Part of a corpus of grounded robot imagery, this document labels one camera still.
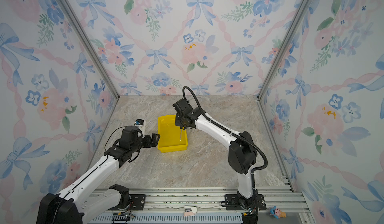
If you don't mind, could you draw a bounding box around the right corner aluminium post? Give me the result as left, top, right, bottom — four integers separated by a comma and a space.
257, 0, 312, 102

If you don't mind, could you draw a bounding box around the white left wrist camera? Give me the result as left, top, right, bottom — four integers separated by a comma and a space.
134, 119, 146, 137

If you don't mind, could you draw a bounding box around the aluminium rail frame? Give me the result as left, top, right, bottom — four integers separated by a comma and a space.
88, 184, 312, 223

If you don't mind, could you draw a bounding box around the yellow plastic bin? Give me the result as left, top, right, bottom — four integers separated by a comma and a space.
158, 115, 188, 153

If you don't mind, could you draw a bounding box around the left corner aluminium post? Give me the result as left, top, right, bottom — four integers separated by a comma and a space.
57, 0, 120, 99

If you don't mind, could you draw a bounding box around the white pink clip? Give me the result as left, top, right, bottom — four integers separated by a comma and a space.
184, 206, 198, 217

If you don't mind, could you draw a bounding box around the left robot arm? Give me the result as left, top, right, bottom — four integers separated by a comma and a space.
36, 126, 161, 224

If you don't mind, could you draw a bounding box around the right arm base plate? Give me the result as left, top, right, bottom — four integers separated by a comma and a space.
222, 194, 267, 211

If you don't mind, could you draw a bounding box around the corner aluminium post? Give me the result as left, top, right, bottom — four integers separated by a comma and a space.
57, 0, 120, 99
257, 0, 312, 102

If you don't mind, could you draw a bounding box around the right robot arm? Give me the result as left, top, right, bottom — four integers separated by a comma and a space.
173, 99, 257, 210

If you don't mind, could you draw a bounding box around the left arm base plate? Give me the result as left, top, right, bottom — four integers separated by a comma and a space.
109, 194, 146, 212

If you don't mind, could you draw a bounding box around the blue pink ice-cream toy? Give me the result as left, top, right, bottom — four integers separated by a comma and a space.
269, 206, 287, 219

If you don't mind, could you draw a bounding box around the black corrugated cable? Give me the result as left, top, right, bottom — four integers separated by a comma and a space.
182, 86, 269, 213

